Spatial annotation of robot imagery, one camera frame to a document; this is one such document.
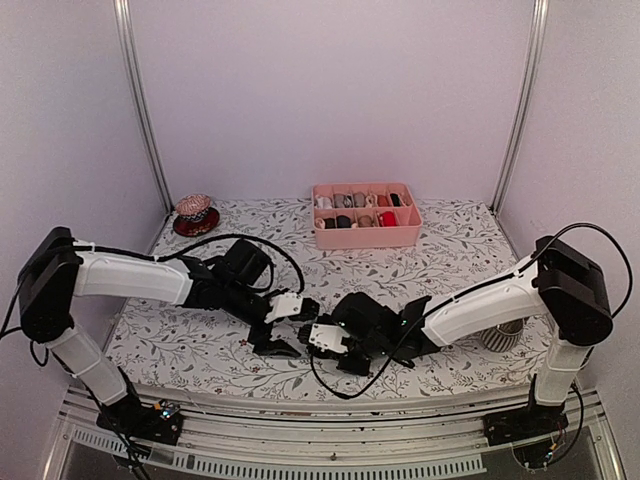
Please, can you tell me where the pink divided storage box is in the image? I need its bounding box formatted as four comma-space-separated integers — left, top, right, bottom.
311, 182, 423, 250

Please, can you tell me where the black underwear beige waistband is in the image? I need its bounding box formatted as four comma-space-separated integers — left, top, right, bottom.
389, 193, 405, 207

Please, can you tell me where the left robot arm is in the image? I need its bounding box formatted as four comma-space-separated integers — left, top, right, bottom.
1, 227, 308, 434

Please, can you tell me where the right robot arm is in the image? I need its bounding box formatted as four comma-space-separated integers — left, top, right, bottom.
327, 222, 622, 436

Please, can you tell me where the red patterned pincushion on saucer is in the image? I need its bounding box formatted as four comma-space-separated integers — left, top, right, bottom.
173, 194, 220, 237

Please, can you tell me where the floral patterned table mat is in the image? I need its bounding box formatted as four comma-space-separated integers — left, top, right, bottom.
107, 199, 552, 402

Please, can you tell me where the striped round cup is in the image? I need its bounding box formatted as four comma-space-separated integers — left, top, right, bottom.
480, 319, 525, 353

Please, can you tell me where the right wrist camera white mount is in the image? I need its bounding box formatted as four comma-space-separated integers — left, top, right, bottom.
297, 323, 350, 358

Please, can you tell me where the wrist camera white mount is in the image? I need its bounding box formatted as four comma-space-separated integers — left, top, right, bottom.
297, 323, 350, 358
265, 292, 320, 324

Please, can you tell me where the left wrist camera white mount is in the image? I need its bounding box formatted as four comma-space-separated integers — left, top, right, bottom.
265, 292, 320, 324

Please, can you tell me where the aluminium front rail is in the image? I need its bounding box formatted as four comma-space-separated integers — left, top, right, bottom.
47, 384, 626, 480

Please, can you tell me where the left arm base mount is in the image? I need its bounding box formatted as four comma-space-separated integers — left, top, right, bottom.
96, 393, 184, 446

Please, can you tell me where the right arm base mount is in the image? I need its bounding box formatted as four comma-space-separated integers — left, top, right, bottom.
482, 397, 569, 446

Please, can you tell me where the left aluminium frame post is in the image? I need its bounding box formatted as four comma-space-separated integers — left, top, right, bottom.
113, 0, 174, 215

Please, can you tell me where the aluminium frame post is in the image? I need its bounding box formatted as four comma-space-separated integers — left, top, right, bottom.
113, 0, 174, 215
490, 0, 549, 216

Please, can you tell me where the right aluminium frame post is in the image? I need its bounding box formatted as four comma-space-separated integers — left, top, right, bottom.
490, 0, 549, 216

